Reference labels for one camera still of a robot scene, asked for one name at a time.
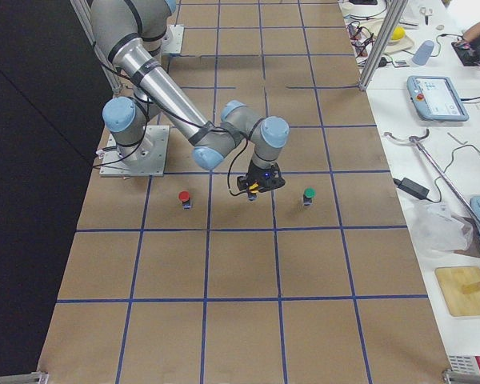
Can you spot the yellow fruit on tray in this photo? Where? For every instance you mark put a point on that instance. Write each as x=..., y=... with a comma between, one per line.
x=398, y=34

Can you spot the blue paper cup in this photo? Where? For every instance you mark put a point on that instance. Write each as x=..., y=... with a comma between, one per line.
x=423, y=53

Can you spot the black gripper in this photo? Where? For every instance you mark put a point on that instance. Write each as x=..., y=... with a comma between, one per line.
x=254, y=174

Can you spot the blue teach pendant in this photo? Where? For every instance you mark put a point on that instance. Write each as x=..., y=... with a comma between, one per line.
x=436, y=99

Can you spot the black laptop charger brick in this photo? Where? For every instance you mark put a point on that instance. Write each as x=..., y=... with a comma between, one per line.
x=412, y=188

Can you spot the metal reacher tool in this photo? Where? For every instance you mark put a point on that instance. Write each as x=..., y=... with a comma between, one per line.
x=414, y=140

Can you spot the clear plastic bag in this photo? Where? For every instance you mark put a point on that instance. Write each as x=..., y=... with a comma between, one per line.
x=435, y=228

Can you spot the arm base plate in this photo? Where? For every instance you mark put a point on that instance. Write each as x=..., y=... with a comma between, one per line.
x=172, y=40
x=147, y=160

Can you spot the yellow push button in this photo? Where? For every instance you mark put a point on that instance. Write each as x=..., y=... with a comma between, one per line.
x=252, y=191

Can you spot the red push button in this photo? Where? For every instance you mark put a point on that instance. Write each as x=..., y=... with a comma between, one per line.
x=185, y=199

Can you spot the wooden cutting board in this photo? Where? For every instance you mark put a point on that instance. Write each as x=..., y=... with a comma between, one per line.
x=460, y=287

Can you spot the green push button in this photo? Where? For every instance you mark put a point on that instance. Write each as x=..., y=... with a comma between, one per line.
x=308, y=196

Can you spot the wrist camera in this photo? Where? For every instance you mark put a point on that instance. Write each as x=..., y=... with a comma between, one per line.
x=271, y=180

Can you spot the aluminium frame post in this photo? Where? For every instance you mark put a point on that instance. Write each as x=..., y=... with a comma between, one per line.
x=393, y=15

